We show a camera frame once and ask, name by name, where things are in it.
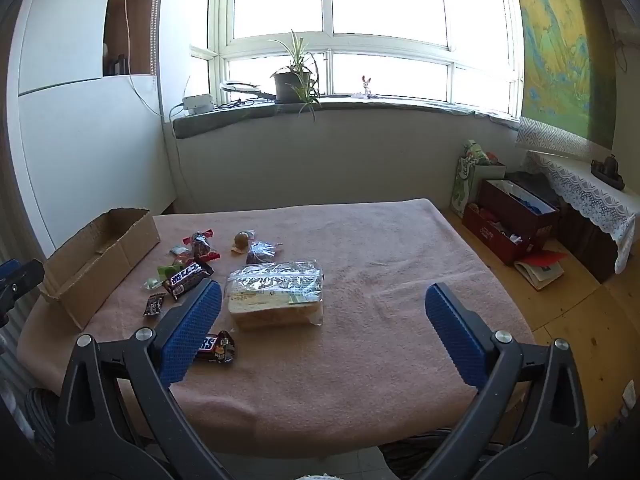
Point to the wooden shelf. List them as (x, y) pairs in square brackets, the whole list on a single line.
[(140, 30)]

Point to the landscape wall painting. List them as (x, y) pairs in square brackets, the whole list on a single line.
[(560, 60)]

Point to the dark candy red wrapper ends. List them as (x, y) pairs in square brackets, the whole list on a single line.
[(201, 246)]

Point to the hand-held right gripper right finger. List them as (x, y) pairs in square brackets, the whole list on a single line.
[(455, 332)]

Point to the white cabinet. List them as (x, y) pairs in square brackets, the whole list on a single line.
[(75, 135)]

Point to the large red box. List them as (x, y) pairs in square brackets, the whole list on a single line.
[(520, 215)]

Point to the pink blanket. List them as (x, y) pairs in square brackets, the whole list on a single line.
[(375, 285)]

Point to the potted spider plant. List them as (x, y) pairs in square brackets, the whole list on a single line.
[(290, 85)]

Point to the white window frame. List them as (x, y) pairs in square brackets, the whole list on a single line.
[(327, 42)]

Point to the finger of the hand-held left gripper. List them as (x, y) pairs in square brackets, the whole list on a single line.
[(27, 277), (6, 269)]

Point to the dark candy clear wrapper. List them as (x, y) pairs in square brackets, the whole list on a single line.
[(260, 252)]

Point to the brown chocolate bar blue lettering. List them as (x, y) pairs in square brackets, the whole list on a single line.
[(187, 276)]

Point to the dark tea set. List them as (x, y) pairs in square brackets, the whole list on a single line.
[(610, 172)]

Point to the brown chocolate bar peanut picture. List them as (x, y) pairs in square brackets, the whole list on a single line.
[(220, 347)]

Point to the small dark snack packet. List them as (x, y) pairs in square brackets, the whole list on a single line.
[(154, 304)]

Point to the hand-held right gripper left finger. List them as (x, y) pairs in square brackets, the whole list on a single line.
[(192, 330)]

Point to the white lace tablecloth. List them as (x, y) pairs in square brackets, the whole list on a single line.
[(585, 190)]

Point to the small teal candy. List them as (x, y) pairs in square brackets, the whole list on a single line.
[(177, 250)]

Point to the green gift bag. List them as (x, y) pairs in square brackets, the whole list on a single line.
[(465, 180)]

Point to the brown cardboard box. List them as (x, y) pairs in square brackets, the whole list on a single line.
[(90, 265)]

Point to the small rabbit figurine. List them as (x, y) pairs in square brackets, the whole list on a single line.
[(366, 87)]

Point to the small light green candy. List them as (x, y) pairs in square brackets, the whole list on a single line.
[(149, 286)]

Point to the white power box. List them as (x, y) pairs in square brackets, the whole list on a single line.
[(197, 104)]

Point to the open book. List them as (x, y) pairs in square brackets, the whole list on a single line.
[(542, 270)]

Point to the round brown candy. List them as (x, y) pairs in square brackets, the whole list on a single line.
[(242, 241)]

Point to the dark red crate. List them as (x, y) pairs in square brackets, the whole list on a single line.
[(490, 237)]

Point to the bagged sliced bread loaf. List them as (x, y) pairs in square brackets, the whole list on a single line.
[(272, 292)]

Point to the grey windowsill cover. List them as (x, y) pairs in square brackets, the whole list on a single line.
[(225, 120)]

